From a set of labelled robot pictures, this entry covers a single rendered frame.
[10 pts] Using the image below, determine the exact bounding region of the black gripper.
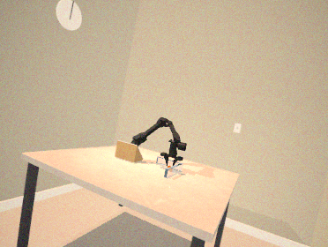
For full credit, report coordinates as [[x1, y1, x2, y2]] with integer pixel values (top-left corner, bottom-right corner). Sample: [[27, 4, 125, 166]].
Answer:
[[160, 148, 183, 167]]

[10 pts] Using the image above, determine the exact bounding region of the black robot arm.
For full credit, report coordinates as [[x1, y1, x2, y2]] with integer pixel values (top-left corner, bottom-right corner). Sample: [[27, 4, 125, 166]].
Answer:
[[131, 117, 187, 151]]

